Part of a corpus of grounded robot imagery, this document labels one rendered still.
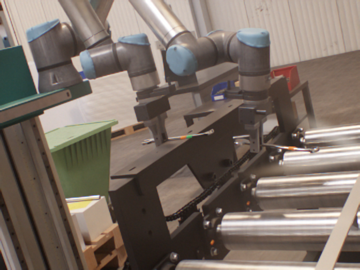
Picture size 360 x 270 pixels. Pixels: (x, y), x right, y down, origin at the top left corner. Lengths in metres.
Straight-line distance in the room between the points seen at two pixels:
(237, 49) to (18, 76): 1.06
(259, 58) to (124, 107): 7.14
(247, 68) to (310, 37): 10.70
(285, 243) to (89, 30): 0.90
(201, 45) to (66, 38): 0.86
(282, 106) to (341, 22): 9.68
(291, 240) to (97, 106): 7.12
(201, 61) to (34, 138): 1.04
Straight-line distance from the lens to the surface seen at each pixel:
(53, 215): 2.39
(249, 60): 1.49
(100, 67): 1.61
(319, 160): 2.06
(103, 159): 4.45
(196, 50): 1.49
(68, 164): 4.19
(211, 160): 1.73
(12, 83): 2.24
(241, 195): 1.87
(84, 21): 1.75
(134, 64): 1.59
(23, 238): 2.34
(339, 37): 12.04
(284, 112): 2.37
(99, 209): 3.68
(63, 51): 2.23
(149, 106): 1.60
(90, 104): 8.47
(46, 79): 2.21
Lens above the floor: 1.50
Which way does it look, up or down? 12 degrees down
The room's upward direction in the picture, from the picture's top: 15 degrees counter-clockwise
